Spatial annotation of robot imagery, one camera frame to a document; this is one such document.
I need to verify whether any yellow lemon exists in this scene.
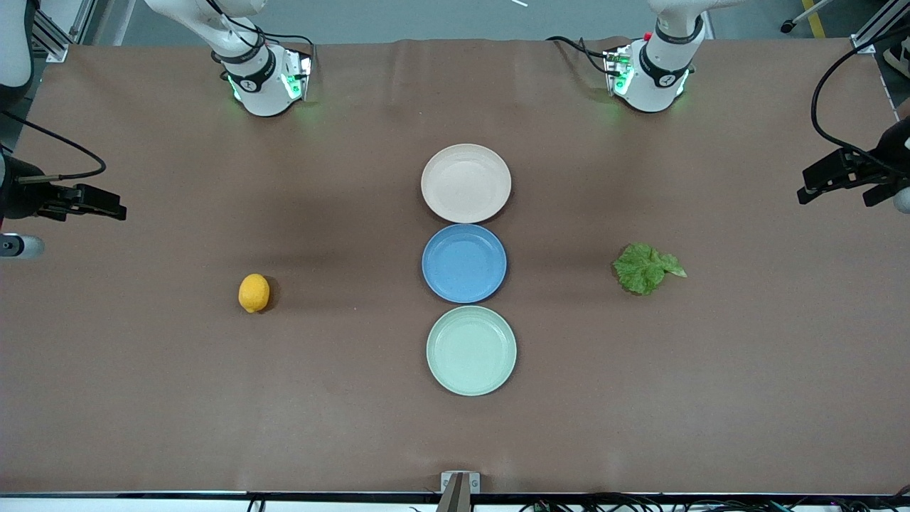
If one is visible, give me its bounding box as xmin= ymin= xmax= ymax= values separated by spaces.
xmin=238 ymin=274 xmax=272 ymax=314

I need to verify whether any green lettuce leaf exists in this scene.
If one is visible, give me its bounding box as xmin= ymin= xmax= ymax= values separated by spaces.
xmin=612 ymin=243 xmax=688 ymax=297

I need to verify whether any grey wheeled stand leg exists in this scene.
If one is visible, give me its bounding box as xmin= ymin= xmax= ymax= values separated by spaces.
xmin=780 ymin=0 xmax=831 ymax=34

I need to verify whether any brown table cover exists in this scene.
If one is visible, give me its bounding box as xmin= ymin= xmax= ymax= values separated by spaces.
xmin=0 ymin=39 xmax=910 ymax=496

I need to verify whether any beige round plate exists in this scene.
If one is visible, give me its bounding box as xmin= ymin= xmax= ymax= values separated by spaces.
xmin=421 ymin=144 xmax=513 ymax=224

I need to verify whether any blue round plate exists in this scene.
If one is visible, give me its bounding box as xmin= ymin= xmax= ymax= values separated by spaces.
xmin=422 ymin=224 xmax=508 ymax=304

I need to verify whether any light green round plate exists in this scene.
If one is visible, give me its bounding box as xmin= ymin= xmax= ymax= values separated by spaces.
xmin=427 ymin=306 xmax=518 ymax=397

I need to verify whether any aluminium frame profile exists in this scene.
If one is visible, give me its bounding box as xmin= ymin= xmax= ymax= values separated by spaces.
xmin=69 ymin=0 xmax=99 ymax=45
xmin=851 ymin=0 xmax=910 ymax=55
xmin=28 ymin=0 xmax=72 ymax=63

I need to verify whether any black right arm base cable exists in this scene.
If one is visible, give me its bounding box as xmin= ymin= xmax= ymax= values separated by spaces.
xmin=210 ymin=0 xmax=316 ymax=68

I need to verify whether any black arm base cable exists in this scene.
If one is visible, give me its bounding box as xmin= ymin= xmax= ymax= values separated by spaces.
xmin=210 ymin=0 xmax=316 ymax=68
xmin=546 ymin=36 xmax=614 ymax=76

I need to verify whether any black left arm base cable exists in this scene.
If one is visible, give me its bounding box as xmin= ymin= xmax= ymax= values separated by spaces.
xmin=546 ymin=36 xmax=614 ymax=76

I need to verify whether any aluminium profile post with bracket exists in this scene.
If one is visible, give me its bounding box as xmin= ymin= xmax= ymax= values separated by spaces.
xmin=439 ymin=471 xmax=481 ymax=512

